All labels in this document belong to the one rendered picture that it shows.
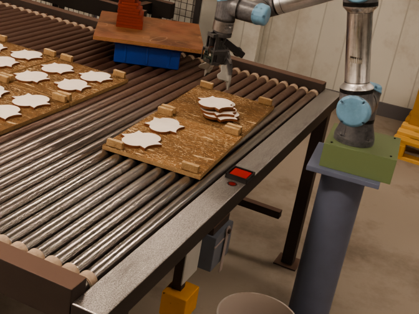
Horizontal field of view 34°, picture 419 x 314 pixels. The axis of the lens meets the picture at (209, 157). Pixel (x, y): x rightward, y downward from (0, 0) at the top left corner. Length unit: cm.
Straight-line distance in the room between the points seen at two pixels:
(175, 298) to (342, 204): 90
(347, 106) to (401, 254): 174
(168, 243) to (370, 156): 98
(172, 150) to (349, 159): 66
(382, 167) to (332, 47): 364
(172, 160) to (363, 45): 74
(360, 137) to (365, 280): 126
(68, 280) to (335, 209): 134
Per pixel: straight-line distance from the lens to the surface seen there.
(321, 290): 281
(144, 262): 170
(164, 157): 221
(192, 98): 278
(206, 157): 226
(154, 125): 242
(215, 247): 203
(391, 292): 360
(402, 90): 611
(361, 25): 233
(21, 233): 178
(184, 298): 197
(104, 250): 174
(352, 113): 237
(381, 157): 251
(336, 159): 253
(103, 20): 338
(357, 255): 383
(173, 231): 184
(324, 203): 264
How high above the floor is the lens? 185
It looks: 24 degrees down
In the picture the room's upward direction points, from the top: 10 degrees clockwise
